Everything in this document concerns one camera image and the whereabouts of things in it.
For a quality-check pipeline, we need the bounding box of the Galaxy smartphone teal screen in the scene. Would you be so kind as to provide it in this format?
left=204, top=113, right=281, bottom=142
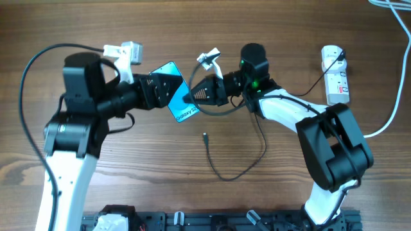
left=151, top=61, right=199, bottom=123

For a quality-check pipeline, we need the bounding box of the black USB charging cable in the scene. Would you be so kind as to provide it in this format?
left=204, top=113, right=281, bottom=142
left=202, top=49, right=347, bottom=182

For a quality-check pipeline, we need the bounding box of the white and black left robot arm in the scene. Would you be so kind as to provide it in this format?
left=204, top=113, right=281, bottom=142
left=35, top=52, right=184, bottom=230

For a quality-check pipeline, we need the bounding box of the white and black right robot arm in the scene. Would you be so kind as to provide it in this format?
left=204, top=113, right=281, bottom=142
left=183, top=43, right=374, bottom=230

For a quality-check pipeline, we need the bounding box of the white power strip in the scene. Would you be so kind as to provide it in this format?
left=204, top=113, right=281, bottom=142
left=321, top=45, right=349, bottom=105

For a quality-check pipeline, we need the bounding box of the black left camera cable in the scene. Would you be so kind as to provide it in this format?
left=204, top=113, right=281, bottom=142
left=18, top=43, right=105, bottom=231

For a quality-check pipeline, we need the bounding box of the black camera cable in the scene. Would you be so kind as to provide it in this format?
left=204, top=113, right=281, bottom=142
left=188, top=60, right=362, bottom=225
left=18, top=43, right=105, bottom=231

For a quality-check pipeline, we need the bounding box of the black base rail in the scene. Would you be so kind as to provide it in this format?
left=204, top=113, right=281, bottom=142
left=80, top=205, right=363, bottom=231

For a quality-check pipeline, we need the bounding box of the black right camera cable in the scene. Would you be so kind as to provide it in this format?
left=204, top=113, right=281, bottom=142
left=188, top=60, right=362, bottom=225

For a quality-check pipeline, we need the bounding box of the white power strip cord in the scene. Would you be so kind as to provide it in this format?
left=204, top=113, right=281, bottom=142
left=362, top=0, right=411, bottom=139

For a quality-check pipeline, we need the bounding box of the white cables top corner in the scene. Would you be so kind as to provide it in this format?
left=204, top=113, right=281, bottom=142
left=367, top=0, right=411, bottom=12

